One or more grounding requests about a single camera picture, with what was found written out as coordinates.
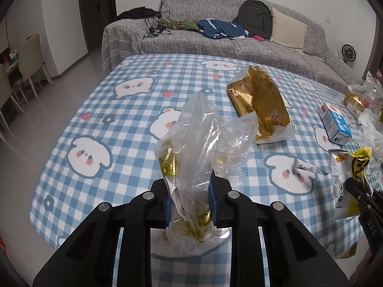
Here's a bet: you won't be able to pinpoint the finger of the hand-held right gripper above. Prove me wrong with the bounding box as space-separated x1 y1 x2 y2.
344 178 374 210

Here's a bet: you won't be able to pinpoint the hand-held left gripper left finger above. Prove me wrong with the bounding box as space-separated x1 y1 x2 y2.
32 179 172 287

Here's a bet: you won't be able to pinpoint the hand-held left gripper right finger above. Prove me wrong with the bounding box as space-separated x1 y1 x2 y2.
208 176 349 287

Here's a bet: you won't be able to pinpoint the yellow snack wrapper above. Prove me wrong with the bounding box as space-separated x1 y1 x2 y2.
328 147 373 220

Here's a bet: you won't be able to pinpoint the clear plastic bag gold trim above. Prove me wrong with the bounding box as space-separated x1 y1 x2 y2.
154 91 259 256

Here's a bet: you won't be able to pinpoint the torn white wrapper strip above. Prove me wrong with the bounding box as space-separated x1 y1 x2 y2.
292 158 330 177

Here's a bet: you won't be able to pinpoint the white plastic bag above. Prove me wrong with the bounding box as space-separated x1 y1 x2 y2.
357 109 383 156

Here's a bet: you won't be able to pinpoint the blue milk carton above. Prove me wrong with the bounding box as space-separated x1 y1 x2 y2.
318 102 352 145

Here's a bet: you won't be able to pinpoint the gold box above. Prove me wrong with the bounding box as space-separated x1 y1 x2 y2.
344 91 366 114

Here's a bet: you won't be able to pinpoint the large clear plastic bag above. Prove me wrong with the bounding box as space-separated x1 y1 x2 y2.
347 71 383 111

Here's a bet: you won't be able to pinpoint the gold bread bag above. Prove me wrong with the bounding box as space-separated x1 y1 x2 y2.
226 65 295 144

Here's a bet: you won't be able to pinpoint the small white fan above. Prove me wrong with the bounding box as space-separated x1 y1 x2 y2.
341 44 358 63

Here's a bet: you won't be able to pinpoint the blue checked tablecloth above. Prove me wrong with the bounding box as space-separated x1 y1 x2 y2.
28 53 383 287

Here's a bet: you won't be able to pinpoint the grey sofa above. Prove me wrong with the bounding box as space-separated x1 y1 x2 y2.
102 0 364 86

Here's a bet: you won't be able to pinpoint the beige pillow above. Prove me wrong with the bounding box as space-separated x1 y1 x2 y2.
269 7 308 51

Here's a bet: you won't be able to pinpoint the blue jacket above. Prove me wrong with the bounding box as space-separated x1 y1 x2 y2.
197 19 253 39

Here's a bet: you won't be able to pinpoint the green cloth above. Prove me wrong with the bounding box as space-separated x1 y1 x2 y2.
170 20 199 32

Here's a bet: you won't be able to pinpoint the black backpack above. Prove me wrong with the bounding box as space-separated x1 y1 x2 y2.
232 0 273 39

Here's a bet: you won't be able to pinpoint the black cloth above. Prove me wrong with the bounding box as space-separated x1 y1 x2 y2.
117 7 156 20

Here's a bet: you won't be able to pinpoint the beige dining chair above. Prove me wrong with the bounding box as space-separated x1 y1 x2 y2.
18 33 55 105
0 64 26 132

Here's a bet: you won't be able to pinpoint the dark door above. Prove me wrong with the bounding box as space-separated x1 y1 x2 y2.
87 0 116 53

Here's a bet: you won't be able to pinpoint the black cables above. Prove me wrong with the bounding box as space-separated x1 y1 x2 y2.
144 10 172 35

